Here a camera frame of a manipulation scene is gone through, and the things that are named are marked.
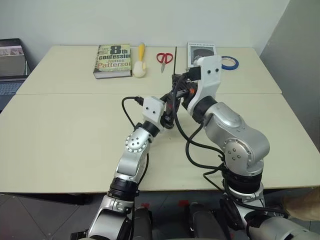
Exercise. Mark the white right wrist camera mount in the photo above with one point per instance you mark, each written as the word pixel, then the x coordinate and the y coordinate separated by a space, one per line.
pixel 208 72

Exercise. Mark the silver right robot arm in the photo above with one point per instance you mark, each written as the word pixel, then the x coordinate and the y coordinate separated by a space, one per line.
pixel 235 142

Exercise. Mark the grey covered book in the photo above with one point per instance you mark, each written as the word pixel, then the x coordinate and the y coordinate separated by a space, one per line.
pixel 200 51

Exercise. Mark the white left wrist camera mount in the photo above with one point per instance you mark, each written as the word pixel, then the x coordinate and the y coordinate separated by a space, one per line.
pixel 152 108

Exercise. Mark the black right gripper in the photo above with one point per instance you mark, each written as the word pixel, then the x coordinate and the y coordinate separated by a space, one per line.
pixel 188 92

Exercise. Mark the open grey laptop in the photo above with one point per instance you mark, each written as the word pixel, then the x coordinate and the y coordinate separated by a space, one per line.
pixel 11 65

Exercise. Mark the blue tape roll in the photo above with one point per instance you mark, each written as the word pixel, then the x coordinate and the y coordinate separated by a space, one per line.
pixel 231 62

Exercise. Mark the cream and yellow brush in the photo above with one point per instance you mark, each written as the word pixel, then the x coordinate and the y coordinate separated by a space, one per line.
pixel 140 62

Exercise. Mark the thin black antenna rod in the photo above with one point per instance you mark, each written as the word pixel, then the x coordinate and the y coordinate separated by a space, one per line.
pixel 175 60

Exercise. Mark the grey electric screwdriver red band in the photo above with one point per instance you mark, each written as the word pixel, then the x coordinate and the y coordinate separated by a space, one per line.
pixel 170 108

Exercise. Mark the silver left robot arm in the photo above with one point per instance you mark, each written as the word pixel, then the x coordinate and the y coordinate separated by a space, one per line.
pixel 133 160

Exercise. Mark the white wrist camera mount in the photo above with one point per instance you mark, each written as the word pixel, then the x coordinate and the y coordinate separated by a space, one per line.
pixel 152 108
pixel 208 72

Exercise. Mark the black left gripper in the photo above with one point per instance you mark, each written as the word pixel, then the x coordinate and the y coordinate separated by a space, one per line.
pixel 168 122

